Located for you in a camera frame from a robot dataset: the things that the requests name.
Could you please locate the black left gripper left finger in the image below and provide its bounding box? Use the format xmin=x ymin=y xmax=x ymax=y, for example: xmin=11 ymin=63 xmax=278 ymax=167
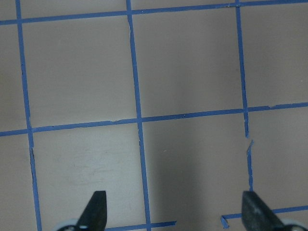
xmin=77 ymin=191 xmax=107 ymax=231

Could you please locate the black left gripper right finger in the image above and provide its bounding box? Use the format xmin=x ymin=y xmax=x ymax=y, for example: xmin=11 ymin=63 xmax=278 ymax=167
xmin=242 ymin=191 xmax=284 ymax=231

